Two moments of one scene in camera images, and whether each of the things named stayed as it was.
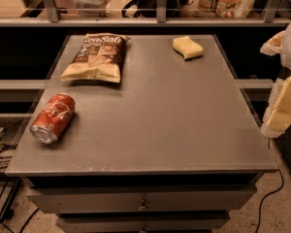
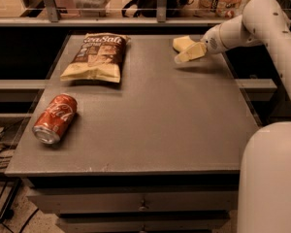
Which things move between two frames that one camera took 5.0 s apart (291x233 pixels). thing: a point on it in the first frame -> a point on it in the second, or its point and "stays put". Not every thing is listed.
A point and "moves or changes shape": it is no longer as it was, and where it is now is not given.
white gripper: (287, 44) -> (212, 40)
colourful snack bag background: (233, 1) stays put
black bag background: (145, 3) stays put
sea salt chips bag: (98, 58) stays put
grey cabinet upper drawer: (139, 199) stays put
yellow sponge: (189, 49) moves or changes shape
